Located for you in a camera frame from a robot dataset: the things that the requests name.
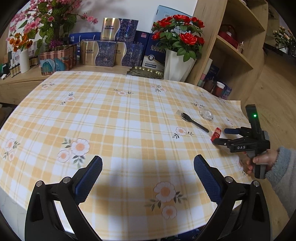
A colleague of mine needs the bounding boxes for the red candy wrapper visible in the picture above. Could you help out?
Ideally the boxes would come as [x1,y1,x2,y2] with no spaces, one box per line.
[211,128,222,142]

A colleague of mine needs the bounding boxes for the clear plastic wrap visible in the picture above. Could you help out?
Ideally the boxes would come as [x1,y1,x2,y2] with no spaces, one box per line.
[199,109,214,121]

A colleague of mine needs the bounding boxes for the black plastic fork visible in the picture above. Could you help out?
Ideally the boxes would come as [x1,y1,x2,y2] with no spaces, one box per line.
[176,110,209,133]

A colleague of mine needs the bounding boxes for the grey fleece right forearm sleeve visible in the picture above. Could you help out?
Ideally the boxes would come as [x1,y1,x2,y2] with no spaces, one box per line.
[266,147,296,218]

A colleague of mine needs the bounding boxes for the right hand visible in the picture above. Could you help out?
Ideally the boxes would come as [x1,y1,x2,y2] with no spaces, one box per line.
[245,149,279,174]

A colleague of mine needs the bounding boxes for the red paper cup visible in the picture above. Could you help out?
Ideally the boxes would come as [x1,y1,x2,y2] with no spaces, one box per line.
[212,81,225,97]

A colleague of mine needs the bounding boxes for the stacked pastel paper cups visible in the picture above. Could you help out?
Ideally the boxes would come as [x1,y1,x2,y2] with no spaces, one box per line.
[197,58,213,87]

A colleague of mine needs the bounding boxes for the plaid floral tablecloth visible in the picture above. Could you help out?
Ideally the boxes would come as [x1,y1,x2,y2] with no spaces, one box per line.
[1,71,251,240]

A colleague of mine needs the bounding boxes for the wooden shelf unit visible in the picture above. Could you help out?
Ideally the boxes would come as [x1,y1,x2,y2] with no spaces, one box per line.
[186,0,268,104]

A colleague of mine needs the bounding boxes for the red rose plant white pot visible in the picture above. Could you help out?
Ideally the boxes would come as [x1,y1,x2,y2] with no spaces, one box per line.
[152,15,205,82]

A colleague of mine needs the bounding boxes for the striped teal gift box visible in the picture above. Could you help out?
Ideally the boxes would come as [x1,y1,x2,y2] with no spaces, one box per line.
[40,45,77,76]

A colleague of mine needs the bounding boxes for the blue gold gift boxes stack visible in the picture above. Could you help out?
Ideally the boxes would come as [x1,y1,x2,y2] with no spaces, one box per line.
[70,18,166,71]

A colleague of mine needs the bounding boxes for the orange flowers white vase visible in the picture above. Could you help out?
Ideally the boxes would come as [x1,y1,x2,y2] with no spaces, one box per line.
[9,33,33,73]

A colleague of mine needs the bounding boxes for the pink blossom plant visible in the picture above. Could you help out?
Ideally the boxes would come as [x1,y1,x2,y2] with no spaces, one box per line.
[6,0,98,54]

